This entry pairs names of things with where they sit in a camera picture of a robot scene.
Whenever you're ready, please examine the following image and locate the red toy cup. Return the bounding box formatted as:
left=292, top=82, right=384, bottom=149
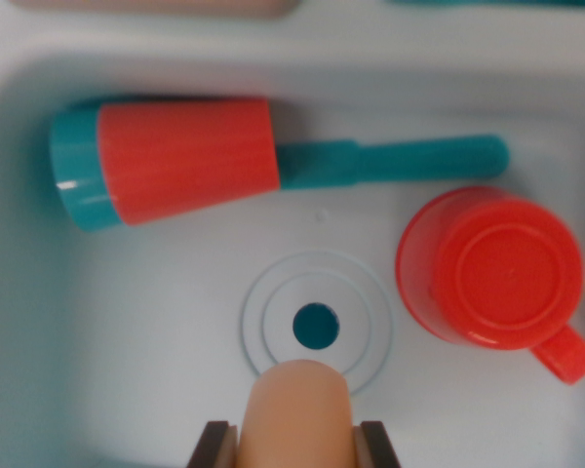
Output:
left=394, top=186, right=585, bottom=386

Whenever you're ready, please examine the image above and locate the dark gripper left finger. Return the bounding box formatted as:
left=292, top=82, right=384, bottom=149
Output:
left=188, top=421, right=239, bottom=468

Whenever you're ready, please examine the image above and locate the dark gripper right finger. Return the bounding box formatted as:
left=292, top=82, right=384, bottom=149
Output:
left=353, top=421, right=402, bottom=468

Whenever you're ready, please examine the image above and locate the beige detergent bottle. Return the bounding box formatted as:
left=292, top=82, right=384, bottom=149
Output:
left=236, top=359, right=360, bottom=468

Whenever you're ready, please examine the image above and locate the light blue toy sink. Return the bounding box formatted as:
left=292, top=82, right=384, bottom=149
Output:
left=0, top=0, right=585, bottom=468

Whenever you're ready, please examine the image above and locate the red and teal cup brush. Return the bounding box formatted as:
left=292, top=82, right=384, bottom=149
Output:
left=48, top=96, right=511, bottom=233

